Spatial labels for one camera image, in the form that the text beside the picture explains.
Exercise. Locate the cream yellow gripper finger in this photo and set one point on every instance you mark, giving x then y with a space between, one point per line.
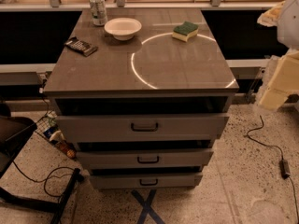
283 83

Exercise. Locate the green yellow sponge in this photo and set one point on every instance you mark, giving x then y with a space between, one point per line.
185 31

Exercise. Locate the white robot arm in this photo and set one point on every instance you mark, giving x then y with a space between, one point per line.
285 16

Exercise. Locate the white paper bowl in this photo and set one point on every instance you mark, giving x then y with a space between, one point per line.
123 28

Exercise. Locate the top grey drawer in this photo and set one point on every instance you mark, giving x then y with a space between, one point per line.
129 128

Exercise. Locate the grey drawer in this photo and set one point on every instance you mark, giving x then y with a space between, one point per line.
145 181
132 159
129 128

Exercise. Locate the middle grey drawer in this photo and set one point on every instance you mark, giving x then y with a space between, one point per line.
132 159

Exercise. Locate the grey drawer cabinet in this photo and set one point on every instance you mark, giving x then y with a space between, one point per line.
150 74

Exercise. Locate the bottom grey drawer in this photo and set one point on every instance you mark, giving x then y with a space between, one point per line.
145 181

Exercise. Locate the blue tape cross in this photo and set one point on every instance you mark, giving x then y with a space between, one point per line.
147 209

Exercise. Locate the silver soda can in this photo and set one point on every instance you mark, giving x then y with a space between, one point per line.
99 12

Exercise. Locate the black calculator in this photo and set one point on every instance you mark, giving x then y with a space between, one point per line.
81 47

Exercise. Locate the black chair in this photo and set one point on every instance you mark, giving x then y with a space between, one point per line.
14 134

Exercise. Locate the wire basket with items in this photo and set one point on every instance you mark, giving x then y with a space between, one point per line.
48 129

